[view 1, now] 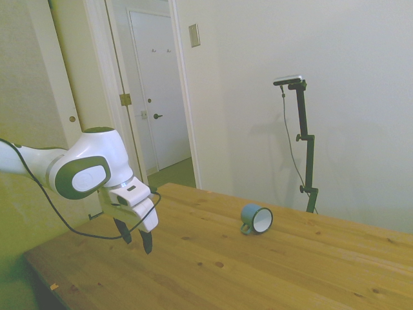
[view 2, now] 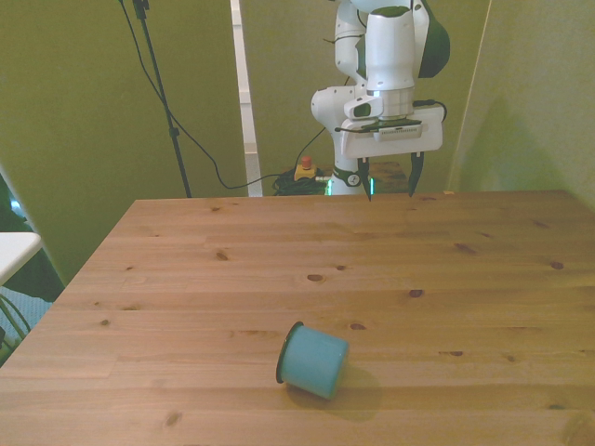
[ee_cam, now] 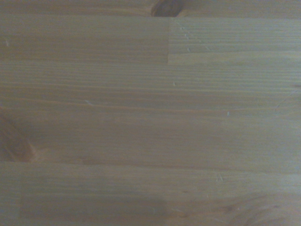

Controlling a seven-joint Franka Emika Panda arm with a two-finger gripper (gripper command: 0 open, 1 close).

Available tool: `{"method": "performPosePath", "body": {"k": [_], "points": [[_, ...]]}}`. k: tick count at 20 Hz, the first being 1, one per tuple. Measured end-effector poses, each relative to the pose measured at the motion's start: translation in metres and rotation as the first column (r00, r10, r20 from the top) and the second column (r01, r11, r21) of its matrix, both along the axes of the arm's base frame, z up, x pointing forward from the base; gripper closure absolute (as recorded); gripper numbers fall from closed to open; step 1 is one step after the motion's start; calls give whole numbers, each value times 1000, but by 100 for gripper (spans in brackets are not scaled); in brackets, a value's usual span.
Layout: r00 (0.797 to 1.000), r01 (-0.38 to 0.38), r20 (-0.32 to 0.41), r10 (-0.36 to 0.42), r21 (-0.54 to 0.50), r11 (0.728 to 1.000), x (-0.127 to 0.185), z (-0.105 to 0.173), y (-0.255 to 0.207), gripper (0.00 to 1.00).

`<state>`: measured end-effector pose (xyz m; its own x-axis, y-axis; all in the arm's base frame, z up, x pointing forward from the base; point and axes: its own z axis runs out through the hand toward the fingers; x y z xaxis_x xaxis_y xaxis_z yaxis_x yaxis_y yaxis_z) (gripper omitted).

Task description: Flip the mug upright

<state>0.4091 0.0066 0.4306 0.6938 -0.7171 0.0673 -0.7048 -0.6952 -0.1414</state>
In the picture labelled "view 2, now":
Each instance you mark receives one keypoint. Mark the wooden stool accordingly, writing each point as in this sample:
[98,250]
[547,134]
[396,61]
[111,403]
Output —
[395,179]

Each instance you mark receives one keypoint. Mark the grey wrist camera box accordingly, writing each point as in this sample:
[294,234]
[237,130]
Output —
[400,134]

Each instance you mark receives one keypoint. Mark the yellow emergency stop button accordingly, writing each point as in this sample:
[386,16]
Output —
[307,173]

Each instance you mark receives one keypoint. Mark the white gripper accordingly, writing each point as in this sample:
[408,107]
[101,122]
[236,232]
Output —
[395,145]

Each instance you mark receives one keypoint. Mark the white side table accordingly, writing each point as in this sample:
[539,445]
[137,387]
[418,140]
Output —
[16,253]

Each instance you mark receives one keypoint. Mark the blue enamel mug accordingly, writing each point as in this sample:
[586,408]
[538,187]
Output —
[312,367]

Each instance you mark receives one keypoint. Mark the white vertical frame strip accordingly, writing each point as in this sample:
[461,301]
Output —
[246,93]

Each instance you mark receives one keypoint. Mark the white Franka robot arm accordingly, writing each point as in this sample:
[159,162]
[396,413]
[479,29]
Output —
[390,46]

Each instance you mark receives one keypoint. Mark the black tripod stand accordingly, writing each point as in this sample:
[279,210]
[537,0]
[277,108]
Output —
[160,88]

